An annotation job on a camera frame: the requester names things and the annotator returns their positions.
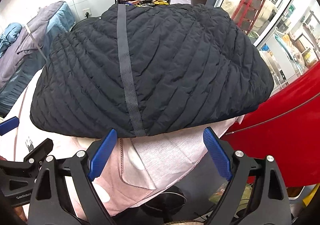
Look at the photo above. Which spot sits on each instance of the pink polka dot bedsheet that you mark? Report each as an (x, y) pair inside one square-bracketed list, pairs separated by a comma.
[(137, 170)]

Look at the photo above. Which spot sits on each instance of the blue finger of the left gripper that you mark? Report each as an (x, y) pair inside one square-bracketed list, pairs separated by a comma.
[(9, 125)]

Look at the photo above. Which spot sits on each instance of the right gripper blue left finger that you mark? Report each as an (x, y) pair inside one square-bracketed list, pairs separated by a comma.
[(99, 153)]

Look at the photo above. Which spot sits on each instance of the person's left hand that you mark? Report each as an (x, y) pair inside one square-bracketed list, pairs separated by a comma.
[(9, 215)]

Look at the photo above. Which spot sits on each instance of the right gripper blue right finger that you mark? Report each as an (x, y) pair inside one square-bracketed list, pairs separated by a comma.
[(220, 152)]

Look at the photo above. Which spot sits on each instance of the black round stool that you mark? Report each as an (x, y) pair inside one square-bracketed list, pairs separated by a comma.
[(166, 204)]

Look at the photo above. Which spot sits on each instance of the red fabric storage box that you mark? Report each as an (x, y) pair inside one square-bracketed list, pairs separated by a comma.
[(286, 126)]

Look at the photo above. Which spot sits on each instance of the black quilted jacket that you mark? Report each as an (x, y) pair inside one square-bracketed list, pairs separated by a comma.
[(144, 71)]

